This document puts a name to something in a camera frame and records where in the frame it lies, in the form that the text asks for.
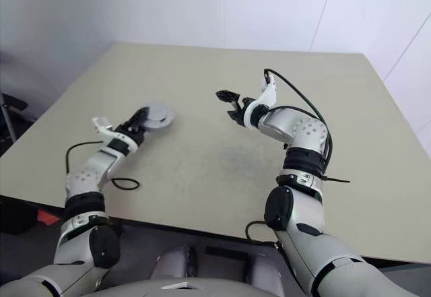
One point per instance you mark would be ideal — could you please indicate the black zip tie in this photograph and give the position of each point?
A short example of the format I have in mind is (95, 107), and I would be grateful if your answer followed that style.
(336, 179)

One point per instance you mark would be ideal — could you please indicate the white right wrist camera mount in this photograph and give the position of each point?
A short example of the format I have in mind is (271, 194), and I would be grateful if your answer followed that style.
(267, 100)

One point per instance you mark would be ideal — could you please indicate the silver motor stator housing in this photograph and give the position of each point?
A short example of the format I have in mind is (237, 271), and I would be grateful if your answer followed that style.
(158, 113)

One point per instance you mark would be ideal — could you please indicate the black table frame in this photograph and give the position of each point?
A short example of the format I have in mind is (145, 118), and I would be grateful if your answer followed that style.
(188, 232)

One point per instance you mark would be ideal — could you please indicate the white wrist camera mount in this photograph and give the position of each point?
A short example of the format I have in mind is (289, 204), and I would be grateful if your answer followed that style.
(267, 100)
(104, 127)

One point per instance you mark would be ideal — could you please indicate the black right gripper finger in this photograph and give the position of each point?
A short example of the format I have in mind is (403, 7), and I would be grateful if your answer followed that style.
(227, 96)
(235, 116)

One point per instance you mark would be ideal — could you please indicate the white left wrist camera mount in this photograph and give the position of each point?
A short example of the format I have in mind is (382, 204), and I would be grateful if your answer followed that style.
(104, 127)

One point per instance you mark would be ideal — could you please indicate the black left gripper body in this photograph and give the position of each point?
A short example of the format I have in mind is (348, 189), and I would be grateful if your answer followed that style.
(133, 131)

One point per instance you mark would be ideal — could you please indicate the red object under table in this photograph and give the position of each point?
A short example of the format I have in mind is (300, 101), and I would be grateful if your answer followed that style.
(47, 217)

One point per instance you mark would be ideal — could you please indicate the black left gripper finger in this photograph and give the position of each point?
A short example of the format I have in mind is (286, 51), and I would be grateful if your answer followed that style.
(141, 115)

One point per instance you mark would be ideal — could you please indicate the grey robot torso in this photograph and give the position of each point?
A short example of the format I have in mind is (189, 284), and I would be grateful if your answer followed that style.
(134, 288)

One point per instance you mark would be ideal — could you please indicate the black chair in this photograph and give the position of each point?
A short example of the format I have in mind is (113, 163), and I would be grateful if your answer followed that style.
(13, 103)

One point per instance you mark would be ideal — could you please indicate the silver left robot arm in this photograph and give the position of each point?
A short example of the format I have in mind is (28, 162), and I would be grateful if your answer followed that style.
(91, 169)

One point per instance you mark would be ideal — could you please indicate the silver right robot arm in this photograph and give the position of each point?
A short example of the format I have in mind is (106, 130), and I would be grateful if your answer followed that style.
(303, 132)

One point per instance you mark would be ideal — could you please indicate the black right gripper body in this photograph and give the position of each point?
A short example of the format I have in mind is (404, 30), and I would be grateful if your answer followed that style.
(241, 108)

